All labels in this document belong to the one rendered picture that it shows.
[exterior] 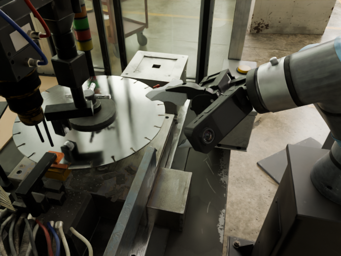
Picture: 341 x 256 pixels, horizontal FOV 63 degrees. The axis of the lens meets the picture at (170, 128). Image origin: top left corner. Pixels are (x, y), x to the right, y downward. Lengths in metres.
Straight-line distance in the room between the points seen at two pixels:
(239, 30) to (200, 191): 0.52
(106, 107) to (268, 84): 0.37
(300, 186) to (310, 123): 1.55
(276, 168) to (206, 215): 1.21
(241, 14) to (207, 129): 0.59
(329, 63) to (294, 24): 3.43
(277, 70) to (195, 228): 0.41
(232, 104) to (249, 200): 1.29
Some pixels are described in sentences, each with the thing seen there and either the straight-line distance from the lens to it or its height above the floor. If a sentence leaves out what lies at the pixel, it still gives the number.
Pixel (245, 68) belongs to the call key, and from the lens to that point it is 0.91.
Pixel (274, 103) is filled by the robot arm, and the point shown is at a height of 1.10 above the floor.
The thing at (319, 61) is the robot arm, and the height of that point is 1.17.
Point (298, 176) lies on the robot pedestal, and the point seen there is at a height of 0.75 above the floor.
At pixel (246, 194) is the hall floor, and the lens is 1.70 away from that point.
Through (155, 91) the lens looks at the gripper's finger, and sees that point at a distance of 0.50.
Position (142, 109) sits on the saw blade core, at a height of 0.95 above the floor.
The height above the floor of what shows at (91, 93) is 1.00.
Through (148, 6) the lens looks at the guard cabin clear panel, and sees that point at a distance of 0.99.
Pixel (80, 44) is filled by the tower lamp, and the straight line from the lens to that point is 0.88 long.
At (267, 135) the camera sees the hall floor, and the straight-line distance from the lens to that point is 2.09.
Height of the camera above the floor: 1.33
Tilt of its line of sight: 41 degrees down
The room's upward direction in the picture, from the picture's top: straight up
